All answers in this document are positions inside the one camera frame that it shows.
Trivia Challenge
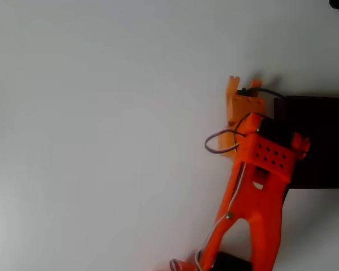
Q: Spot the black base block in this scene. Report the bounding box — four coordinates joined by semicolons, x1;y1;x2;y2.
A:
273;95;339;190

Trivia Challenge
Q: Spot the white wire along arm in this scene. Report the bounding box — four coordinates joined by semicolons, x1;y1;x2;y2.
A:
194;162;247;269

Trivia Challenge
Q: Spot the purple red servo wire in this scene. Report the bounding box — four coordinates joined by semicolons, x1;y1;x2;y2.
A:
204;128;241;155

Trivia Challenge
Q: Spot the black camera cable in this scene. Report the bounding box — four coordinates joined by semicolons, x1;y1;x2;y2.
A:
236;87;286;99

